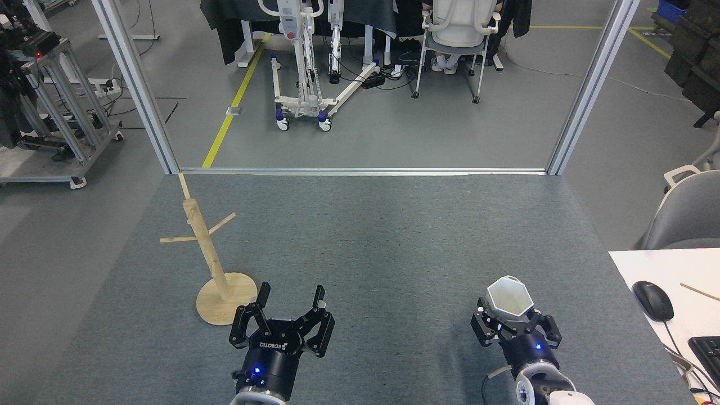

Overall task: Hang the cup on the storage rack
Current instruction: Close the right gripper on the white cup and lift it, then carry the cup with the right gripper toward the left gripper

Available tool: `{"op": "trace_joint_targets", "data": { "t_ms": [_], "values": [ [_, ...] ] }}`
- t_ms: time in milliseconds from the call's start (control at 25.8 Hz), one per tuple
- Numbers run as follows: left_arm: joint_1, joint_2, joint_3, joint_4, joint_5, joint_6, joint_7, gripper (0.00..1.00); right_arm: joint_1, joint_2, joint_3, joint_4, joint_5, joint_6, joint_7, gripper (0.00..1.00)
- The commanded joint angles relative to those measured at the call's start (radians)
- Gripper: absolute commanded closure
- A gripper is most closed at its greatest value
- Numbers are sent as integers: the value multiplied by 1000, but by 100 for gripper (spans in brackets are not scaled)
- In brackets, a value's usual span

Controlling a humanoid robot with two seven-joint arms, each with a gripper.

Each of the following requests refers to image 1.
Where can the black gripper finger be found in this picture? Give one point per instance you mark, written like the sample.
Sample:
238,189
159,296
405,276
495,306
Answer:
322,334
548,332
241,329
485,329

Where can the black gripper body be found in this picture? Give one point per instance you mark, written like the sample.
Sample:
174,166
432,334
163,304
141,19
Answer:
523,349
275,365

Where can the white hexagonal cup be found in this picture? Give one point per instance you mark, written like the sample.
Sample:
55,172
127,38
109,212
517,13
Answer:
509,298

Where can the wooden cup rack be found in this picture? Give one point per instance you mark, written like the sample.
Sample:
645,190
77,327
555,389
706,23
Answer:
211,256

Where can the black computer mouse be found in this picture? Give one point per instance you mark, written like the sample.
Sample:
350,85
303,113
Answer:
652,301

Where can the white desk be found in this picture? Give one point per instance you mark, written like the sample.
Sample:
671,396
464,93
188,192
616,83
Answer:
641,267

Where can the thin wooden stick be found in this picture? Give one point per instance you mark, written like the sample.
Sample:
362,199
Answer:
700,292

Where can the black keyboard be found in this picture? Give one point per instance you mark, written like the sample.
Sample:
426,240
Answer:
709,360

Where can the grey office chair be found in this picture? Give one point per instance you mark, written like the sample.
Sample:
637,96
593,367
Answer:
692,216

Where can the silver floor plate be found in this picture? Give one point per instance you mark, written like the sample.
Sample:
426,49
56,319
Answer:
233,111

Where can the black power strip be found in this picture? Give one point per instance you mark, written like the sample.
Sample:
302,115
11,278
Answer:
373,81

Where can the white wheeled stand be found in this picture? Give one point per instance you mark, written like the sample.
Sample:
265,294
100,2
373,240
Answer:
298,67

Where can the person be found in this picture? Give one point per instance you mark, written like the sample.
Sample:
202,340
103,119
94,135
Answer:
444,63

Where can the white power strip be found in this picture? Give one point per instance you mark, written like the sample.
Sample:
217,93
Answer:
107,87

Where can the white office chair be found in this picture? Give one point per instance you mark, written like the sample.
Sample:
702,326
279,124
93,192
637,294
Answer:
458,25

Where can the dark stacked crates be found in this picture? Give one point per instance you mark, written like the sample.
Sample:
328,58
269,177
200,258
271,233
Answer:
697,62

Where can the black table cloth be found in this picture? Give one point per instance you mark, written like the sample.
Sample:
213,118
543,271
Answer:
230,19

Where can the black hanging jacket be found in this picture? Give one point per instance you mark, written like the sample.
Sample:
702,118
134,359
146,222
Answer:
518,17

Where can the blue plastic bin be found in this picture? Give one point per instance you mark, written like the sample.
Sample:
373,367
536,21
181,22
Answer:
672,11

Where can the silver frame crossbar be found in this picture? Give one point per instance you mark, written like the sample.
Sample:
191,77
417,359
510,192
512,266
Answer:
360,170

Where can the silver frame post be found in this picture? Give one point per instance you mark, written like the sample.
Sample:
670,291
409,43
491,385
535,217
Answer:
590,90
138,90

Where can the metal frame cart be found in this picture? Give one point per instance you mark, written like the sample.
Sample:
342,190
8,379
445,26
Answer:
62,112

